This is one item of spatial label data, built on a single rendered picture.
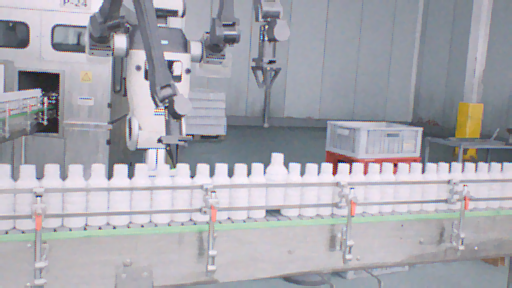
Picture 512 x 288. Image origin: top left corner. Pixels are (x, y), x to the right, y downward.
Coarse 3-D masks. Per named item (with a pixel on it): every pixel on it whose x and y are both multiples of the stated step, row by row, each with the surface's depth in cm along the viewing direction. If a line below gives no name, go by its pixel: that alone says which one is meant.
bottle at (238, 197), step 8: (240, 168) 164; (240, 176) 165; (232, 192) 165; (240, 192) 164; (248, 192) 166; (232, 200) 165; (240, 200) 165; (248, 200) 167; (232, 216) 166; (240, 216) 165
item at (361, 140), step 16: (336, 128) 409; (352, 128) 393; (368, 128) 386; (384, 128) 394; (400, 128) 402; (416, 128) 409; (336, 144) 409; (352, 144) 393; (368, 144) 390; (384, 144) 397; (400, 144) 405; (416, 144) 413
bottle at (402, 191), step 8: (400, 168) 188; (408, 168) 188; (400, 176) 188; (408, 176) 188; (408, 184) 188; (400, 192) 188; (408, 192) 188; (400, 200) 188; (408, 200) 189; (400, 208) 188
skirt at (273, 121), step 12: (228, 120) 1439; (240, 120) 1452; (252, 120) 1465; (276, 120) 1491; (288, 120) 1505; (300, 120) 1519; (312, 120) 1533; (324, 120) 1548; (336, 120) 1563; (348, 120) 1579; (360, 120) 1595
